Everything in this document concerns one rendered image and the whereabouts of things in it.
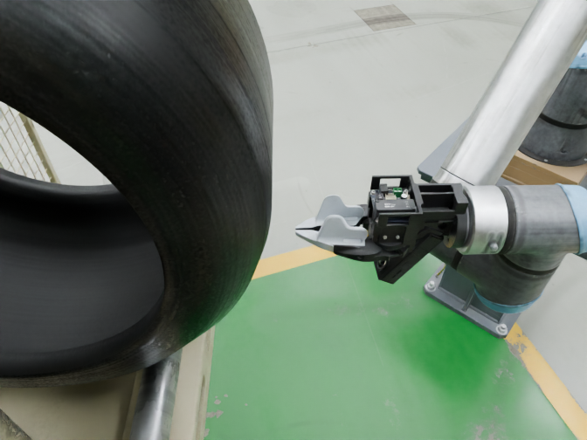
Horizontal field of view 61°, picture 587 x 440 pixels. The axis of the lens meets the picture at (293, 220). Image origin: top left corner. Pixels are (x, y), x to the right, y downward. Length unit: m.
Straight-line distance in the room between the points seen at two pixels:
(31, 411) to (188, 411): 0.24
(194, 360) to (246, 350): 0.99
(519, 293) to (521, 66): 0.32
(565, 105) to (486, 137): 0.61
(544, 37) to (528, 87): 0.07
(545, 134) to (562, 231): 0.75
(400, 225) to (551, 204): 0.19
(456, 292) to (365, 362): 0.42
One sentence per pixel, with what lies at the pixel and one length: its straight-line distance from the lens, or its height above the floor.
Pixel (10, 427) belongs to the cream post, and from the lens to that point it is 0.47.
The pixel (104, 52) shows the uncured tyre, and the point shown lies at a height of 1.35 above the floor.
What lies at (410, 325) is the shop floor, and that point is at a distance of 1.80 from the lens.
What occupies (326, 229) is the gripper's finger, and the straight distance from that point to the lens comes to 0.62.
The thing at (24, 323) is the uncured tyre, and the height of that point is 0.91.
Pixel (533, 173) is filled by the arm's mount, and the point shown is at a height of 0.65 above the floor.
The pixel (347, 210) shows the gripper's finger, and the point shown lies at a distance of 0.66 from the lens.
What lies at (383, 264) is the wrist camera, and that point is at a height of 0.94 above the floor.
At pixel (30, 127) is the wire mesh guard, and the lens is 1.40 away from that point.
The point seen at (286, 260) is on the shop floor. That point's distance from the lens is 1.92.
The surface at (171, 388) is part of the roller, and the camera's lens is 0.66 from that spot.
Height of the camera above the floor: 1.49
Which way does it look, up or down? 46 degrees down
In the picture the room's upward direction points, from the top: straight up
